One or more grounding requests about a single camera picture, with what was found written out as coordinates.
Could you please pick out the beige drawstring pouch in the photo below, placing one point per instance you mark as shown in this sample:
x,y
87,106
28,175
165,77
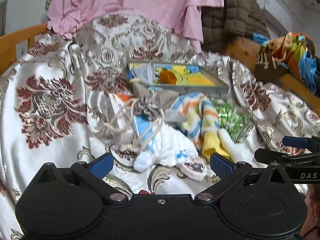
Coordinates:
x,y
152,105

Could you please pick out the metal tray with cartoon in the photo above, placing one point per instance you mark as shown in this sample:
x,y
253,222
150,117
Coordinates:
x,y
190,78

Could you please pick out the white orange medicine box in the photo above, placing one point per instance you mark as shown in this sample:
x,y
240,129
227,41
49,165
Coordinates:
x,y
114,104

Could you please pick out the wooden side frame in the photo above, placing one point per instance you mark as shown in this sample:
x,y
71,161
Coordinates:
x,y
261,64

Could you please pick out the grey cloth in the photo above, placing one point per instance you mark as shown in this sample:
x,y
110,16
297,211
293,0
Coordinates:
x,y
145,73

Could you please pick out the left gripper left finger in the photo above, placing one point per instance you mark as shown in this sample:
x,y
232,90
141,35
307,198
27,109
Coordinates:
x,y
91,176

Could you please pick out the brown quilted jacket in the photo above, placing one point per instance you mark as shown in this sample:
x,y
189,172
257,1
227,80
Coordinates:
x,y
221,25

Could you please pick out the striped yellow cuff sock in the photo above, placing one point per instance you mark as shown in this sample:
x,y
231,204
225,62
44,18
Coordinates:
x,y
202,124

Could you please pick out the floral satin bedspread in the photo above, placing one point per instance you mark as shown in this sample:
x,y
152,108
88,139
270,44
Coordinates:
x,y
53,100

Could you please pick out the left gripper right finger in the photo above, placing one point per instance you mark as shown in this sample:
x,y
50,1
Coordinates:
x,y
230,174

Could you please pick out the colourful clothes pile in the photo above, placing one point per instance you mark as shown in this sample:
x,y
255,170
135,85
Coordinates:
x,y
296,53

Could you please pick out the white blue baby sock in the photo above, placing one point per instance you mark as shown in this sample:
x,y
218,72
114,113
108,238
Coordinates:
x,y
170,148

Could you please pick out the pink hanging sheet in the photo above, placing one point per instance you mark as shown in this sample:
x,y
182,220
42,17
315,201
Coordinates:
x,y
184,16

